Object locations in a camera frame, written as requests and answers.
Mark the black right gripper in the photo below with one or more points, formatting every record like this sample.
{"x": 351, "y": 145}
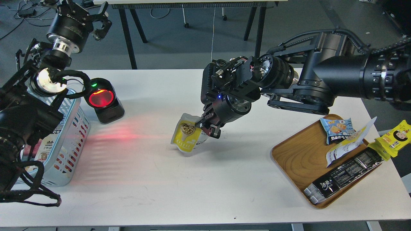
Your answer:
{"x": 227, "y": 91}

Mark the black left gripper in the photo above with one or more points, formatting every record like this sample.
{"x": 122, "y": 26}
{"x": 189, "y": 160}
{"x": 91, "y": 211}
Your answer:
{"x": 73, "y": 24}

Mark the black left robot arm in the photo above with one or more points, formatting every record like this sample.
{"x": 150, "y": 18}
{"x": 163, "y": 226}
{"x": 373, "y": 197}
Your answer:
{"x": 32, "y": 97}

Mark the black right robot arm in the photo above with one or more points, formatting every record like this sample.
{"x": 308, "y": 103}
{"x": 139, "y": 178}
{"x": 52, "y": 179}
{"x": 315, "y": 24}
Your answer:
{"x": 305, "y": 74}

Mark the long black snack package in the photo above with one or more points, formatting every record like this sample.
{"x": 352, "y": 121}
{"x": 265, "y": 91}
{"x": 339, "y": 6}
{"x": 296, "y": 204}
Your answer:
{"x": 343, "y": 175}

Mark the blue small snack bag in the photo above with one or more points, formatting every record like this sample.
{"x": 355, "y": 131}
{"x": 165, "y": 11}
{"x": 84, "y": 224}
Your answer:
{"x": 337, "y": 130}

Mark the snack packs inside basket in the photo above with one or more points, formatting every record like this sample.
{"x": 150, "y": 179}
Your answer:
{"x": 41, "y": 150}

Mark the light blue plastic basket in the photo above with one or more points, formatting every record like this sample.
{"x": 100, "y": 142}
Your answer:
{"x": 60, "y": 165}

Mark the yellow cartoon snack bag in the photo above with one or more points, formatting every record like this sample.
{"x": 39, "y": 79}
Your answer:
{"x": 389, "y": 144}

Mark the black barcode scanner red window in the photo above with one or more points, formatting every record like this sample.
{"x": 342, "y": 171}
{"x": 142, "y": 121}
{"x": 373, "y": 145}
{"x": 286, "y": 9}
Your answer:
{"x": 102, "y": 97}

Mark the round wooden tray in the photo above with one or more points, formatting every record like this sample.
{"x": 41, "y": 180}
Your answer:
{"x": 302, "y": 157}

